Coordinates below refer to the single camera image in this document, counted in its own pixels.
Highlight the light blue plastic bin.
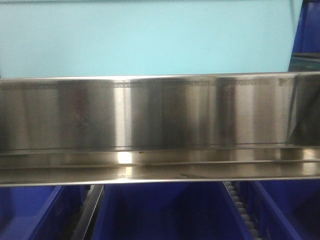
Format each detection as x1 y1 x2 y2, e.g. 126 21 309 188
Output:
0 0 303 78

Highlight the dark blue bin lower centre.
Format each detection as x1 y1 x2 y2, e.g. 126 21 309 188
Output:
92 182 252 240

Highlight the dark blue bin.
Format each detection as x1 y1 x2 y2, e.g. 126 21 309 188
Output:
235 180 320 240
0 185 86 240
92 182 252 240
288 0 320 72

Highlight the dark blue bin lower left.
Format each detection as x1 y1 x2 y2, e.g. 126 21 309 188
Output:
0 185 86 240

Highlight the roller track with white wheels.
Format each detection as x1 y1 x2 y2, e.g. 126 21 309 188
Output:
223 181 261 240

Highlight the dark blue bin lower right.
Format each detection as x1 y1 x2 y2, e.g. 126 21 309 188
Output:
235 180 320 240

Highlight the dark blue bin upper right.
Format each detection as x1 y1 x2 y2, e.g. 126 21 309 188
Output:
288 0 320 72

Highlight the stainless steel shelf front rail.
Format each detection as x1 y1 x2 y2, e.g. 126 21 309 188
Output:
0 72 320 187

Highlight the steel divider rail left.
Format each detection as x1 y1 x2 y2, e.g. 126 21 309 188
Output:
71 184 104 240

